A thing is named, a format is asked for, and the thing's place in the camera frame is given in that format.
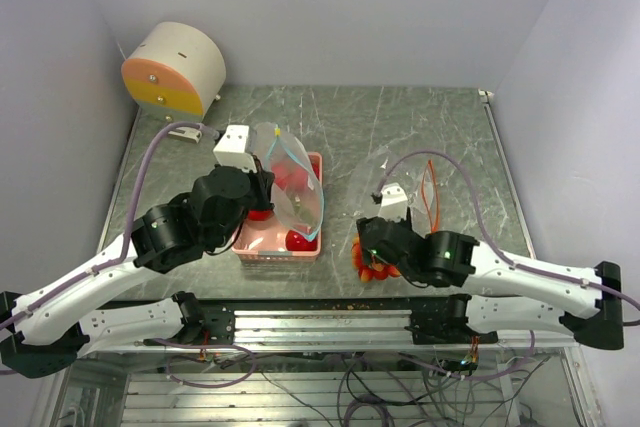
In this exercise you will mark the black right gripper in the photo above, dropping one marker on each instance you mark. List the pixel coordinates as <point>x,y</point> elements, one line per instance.
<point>363,221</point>

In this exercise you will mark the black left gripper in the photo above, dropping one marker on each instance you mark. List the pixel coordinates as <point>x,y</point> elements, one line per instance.
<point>262,181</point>

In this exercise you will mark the red strawberry bunch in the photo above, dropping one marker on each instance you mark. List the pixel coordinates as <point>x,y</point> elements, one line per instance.
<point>374,271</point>

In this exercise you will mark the clear blue-zipper zip bag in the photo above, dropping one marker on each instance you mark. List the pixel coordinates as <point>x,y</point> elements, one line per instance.
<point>302,212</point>

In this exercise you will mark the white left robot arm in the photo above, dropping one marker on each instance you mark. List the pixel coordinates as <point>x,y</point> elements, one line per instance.
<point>56,325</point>

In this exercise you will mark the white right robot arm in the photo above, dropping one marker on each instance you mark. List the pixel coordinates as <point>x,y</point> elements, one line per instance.
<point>504,291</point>

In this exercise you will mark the clear red-zipper zip bag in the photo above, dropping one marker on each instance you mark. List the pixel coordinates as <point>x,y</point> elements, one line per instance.
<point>416,176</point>

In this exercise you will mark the red apple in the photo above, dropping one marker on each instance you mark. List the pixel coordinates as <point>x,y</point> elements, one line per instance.
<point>259,215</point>

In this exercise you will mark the pink perforated plastic basket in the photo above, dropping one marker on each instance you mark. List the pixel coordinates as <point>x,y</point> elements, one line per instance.
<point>261,242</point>

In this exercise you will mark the pink-red apple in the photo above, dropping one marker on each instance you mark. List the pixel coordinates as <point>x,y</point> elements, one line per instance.
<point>292,177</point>

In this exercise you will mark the round cream drawer cabinet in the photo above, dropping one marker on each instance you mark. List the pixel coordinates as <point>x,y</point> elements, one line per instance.
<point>176,72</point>

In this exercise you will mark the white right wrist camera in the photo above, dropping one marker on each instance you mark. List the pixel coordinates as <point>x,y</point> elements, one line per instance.
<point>391,203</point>

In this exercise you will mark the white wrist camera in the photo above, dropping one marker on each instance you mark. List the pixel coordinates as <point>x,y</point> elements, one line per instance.
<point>234,148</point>
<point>391,203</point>

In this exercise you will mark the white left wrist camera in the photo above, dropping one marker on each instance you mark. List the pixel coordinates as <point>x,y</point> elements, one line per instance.
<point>234,148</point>

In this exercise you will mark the small metal bracket block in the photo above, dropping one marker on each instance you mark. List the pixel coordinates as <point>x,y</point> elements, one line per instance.
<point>184,131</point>

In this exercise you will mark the aluminium frame rail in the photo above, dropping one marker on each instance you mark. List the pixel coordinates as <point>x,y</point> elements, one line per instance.
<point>320,327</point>

